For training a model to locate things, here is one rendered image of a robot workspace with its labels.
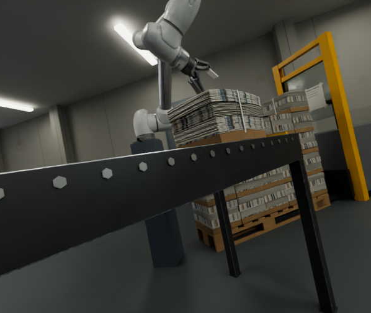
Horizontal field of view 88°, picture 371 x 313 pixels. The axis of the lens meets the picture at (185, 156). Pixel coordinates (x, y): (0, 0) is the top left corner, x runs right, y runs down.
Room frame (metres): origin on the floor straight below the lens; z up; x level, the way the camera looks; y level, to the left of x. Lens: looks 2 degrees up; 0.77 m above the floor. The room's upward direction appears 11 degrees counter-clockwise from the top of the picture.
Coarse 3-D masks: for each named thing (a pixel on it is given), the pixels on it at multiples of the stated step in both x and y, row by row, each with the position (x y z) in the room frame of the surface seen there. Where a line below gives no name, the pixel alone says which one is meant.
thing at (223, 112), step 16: (208, 96) 0.72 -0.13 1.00; (224, 96) 0.78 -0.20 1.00; (176, 112) 0.88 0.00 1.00; (192, 112) 0.82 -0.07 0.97; (208, 112) 0.75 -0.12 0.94; (224, 112) 0.77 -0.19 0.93; (176, 128) 0.91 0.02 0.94; (192, 128) 0.84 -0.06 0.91; (208, 128) 0.77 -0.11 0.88; (224, 128) 0.76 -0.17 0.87; (240, 128) 0.83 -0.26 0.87; (176, 144) 0.95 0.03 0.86
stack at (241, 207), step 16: (256, 176) 1.77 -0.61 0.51; (272, 176) 1.85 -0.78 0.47; (288, 176) 1.92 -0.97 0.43; (224, 192) 1.64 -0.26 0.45; (256, 192) 1.78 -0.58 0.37; (272, 192) 1.83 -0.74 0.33; (288, 192) 1.90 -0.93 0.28; (192, 208) 1.92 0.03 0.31; (208, 208) 1.59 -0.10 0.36; (240, 208) 1.69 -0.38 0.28; (256, 208) 1.75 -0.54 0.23; (288, 208) 2.09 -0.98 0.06; (208, 224) 1.65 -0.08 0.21; (256, 224) 1.73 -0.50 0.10; (272, 224) 1.80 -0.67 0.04; (208, 240) 1.70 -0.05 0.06; (240, 240) 1.66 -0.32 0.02
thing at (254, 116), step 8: (248, 96) 0.90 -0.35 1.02; (256, 96) 0.95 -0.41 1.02; (248, 104) 0.89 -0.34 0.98; (256, 104) 0.93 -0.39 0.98; (248, 112) 0.88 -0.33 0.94; (256, 112) 0.93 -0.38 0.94; (248, 120) 0.88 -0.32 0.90; (256, 120) 0.93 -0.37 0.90; (248, 128) 0.87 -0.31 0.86; (256, 128) 0.92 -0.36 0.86
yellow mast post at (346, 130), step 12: (324, 36) 2.04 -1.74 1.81; (324, 48) 2.06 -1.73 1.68; (324, 60) 2.09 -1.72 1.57; (336, 60) 2.04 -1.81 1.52; (336, 72) 2.03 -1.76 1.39; (336, 84) 2.03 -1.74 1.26; (336, 96) 2.05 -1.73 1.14; (336, 108) 2.08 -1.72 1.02; (348, 108) 2.05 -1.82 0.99; (348, 120) 2.03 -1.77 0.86; (348, 132) 2.03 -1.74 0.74; (348, 144) 2.05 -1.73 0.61; (348, 156) 2.07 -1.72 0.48; (348, 168) 2.10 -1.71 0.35; (360, 168) 2.04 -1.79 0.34; (360, 180) 2.02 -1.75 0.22; (360, 192) 2.04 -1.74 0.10
